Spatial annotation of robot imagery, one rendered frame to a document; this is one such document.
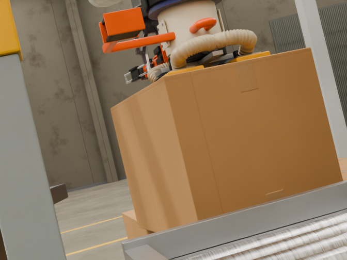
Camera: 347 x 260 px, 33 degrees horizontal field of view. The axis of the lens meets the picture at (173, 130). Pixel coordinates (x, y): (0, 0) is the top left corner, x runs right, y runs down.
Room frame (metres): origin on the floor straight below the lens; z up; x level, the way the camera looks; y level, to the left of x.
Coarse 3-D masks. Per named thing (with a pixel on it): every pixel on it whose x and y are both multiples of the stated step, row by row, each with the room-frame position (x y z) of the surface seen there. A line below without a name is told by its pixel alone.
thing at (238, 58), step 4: (236, 52) 1.65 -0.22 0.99; (260, 52) 1.59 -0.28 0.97; (264, 52) 1.57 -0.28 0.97; (268, 52) 1.57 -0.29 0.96; (236, 56) 1.65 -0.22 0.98; (240, 56) 1.58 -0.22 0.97; (244, 56) 1.56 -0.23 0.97; (248, 56) 1.56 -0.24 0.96; (252, 56) 1.56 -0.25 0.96; (256, 56) 1.56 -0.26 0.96; (260, 56) 1.57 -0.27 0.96; (232, 60) 1.58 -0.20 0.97; (236, 60) 1.55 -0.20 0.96; (240, 60) 1.55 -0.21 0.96; (220, 64) 1.78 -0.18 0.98
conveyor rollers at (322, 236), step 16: (304, 224) 1.30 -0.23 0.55; (320, 224) 1.29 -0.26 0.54; (336, 224) 1.22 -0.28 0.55; (256, 240) 1.27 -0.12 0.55; (272, 240) 1.27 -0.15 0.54; (288, 240) 1.19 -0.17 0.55; (304, 240) 1.19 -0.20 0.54; (320, 240) 1.11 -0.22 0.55; (336, 240) 1.11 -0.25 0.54; (192, 256) 1.24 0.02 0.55; (208, 256) 1.24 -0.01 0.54; (224, 256) 1.17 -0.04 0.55; (240, 256) 1.16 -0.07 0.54; (256, 256) 1.16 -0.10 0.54; (272, 256) 1.08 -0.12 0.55; (288, 256) 1.08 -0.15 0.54; (304, 256) 1.08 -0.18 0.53; (320, 256) 1.01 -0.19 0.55; (336, 256) 1.01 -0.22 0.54
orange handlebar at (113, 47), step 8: (200, 24) 1.55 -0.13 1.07; (208, 24) 1.55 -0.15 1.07; (168, 32) 1.63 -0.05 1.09; (192, 32) 1.61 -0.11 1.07; (136, 40) 1.61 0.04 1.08; (144, 40) 1.61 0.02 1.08; (152, 40) 1.62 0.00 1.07; (160, 40) 1.62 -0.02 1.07; (168, 40) 1.63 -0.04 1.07; (104, 48) 1.56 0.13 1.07; (112, 48) 1.54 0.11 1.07; (120, 48) 1.59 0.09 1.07; (128, 48) 1.60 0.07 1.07
